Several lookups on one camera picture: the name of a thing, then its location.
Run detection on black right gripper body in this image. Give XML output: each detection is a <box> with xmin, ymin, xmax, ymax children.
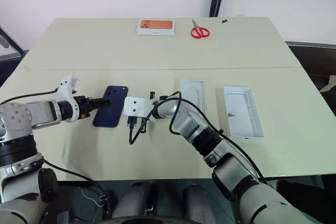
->
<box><xmin>126</xmin><ymin>115</ymin><xmax>139</xmax><ymax>131</ymax></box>

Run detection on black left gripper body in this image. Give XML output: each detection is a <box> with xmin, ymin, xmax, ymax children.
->
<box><xmin>74</xmin><ymin>95</ymin><xmax>92</xmax><ymax>120</ymax></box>

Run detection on dark blue smartphone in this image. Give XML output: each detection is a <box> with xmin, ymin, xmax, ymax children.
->
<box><xmin>92</xmin><ymin>85</ymin><xmax>130</xmax><ymax>129</ymax></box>

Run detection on white phone box tray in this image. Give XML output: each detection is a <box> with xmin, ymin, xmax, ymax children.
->
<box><xmin>178</xmin><ymin>79</ymin><xmax>207</xmax><ymax>115</ymax></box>

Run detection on white box with orange print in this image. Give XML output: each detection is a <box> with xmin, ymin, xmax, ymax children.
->
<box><xmin>136</xmin><ymin>19</ymin><xmax>176</xmax><ymax>36</ymax></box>

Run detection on white phone box lid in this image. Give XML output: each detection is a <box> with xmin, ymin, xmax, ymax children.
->
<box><xmin>223</xmin><ymin>86</ymin><xmax>265</xmax><ymax>139</ymax></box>

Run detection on grey robot left thigh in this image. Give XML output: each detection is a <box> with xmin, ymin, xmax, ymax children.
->
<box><xmin>112</xmin><ymin>181</ymin><xmax>159</xmax><ymax>219</ymax></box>

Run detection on grey robot thigh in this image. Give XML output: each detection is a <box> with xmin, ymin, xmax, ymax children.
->
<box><xmin>183</xmin><ymin>183</ymin><xmax>220</xmax><ymax>224</ymax></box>
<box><xmin>112</xmin><ymin>181</ymin><xmax>159</xmax><ymax>219</ymax></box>

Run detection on black rounded robot part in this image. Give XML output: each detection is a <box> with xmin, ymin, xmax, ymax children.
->
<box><xmin>38</xmin><ymin>167</ymin><xmax>59</xmax><ymax>203</ymax></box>

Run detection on glass side cabinet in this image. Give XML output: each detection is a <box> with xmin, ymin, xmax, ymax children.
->
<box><xmin>0</xmin><ymin>25</ymin><xmax>30</xmax><ymax>63</ymax></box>

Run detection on grey robot right thigh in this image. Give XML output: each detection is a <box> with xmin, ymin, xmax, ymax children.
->
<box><xmin>183</xmin><ymin>183</ymin><xmax>220</xmax><ymax>224</ymax></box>

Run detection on dark side furniture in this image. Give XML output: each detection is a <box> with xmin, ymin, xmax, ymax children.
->
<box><xmin>285</xmin><ymin>40</ymin><xmax>336</xmax><ymax>120</ymax></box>

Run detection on beige object on dark furniture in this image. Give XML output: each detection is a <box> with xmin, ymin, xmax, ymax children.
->
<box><xmin>318</xmin><ymin>74</ymin><xmax>336</xmax><ymax>93</ymax></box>

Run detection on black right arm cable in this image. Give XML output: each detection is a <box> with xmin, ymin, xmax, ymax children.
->
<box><xmin>128</xmin><ymin>91</ymin><xmax>269</xmax><ymax>184</ymax></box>

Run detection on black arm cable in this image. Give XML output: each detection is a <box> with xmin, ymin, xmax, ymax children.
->
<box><xmin>0</xmin><ymin>89</ymin><xmax>59</xmax><ymax>105</ymax></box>
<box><xmin>128</xmin><ymin>91</ymin><xmax>269</xmax><ymax>184</ymax></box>

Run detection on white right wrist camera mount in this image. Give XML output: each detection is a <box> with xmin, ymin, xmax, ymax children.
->
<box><xmin>123</xmin><ymin>96</ymin><xmax>156</xmax><ymax>118</ymax></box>

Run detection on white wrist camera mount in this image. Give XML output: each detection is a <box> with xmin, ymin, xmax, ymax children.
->
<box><xmin>123</xmin><ymin>96</ymin><xmax>156</xmax><ymax>118</ymax></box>
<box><xmin>56</xmin><ymin>74</ymin><xmax>91</xmax><ymax>124</ymax></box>

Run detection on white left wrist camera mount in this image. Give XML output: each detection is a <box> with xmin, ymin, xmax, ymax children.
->
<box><xmin>56</xmin><ymin>74</ymin><xmax>91</xmax><ymax>124</ymax></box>

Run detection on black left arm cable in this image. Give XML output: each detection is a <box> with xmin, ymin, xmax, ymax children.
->
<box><xmin>0</xmin><ymin>89</ymin><xmax>59</xmax><ymax>105</ymax></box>

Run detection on black torso cable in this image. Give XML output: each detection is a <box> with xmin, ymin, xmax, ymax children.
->
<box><xmin>40</xmin><ymin>158</ymin><xmax>113</xmax><ymax>210</ymax></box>

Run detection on red handled scissors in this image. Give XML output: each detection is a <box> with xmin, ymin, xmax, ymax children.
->
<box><xmin>190</xmin><ymin>19</ymin><xmax>211</xmax><ymax>39</ymax></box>

